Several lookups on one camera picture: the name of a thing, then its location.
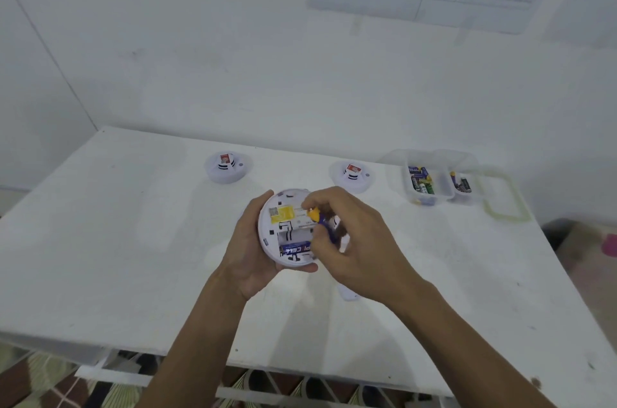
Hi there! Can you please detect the person's right hand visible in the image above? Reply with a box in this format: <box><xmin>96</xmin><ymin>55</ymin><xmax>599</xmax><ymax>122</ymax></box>
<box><xmin>301</xmin><ymin>186</ymin><xmax>437</xmax><ymax>312</ymax></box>

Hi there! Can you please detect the cream fabric with pink dots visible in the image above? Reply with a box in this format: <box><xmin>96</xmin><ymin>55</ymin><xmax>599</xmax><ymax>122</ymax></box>
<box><xmin>557</xmin><ymin>222</ymin><xmax>617</xmax><ymax>326</ymax></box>

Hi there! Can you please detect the white battery cover plate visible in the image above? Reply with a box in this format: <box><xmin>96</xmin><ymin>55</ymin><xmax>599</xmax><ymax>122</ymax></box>
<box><xmin>337</xmin><ymin>282</ymin><xmax>361</xmax><ymax>303</ymax></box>

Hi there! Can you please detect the person's left forearm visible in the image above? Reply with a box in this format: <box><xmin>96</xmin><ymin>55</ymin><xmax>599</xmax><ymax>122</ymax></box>
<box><xmin>137</xmin><ymin>272</ymin><xmax>249</xmax><ymax>408</ymax></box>

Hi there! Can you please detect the white table frame rail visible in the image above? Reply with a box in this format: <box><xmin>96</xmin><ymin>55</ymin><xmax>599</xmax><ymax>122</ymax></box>
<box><xmin>75</xmin><ymin>349</ymin><xmax>456</xmax><ymax>406</ymax></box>

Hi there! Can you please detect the person's right forearm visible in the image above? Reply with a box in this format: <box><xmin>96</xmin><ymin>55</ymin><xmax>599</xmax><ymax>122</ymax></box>
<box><xmin>395</xmin><ymin>279</ymin><xmax>560</xmax><ymax>408</ymax></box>

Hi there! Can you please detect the person's left hand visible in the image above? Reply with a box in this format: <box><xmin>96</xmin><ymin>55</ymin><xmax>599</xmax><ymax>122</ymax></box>
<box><xmin>211</xmin><ymin>189</ymin><xmax>320</xmax><ymax>303</ymax></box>

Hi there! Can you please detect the pile of assorted batteries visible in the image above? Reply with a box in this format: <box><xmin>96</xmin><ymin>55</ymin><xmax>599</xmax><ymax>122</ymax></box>
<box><xmin>408</xmin><ymin>165</ymin><xmax>436</xmax><ymax>195</ymax></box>

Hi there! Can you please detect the clear lid with green rim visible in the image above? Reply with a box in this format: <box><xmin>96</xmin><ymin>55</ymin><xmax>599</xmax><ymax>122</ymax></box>
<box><xmin>484</xmin><ymin>169</ymin><xmax>531</xmax><ymax>224</ymax></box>

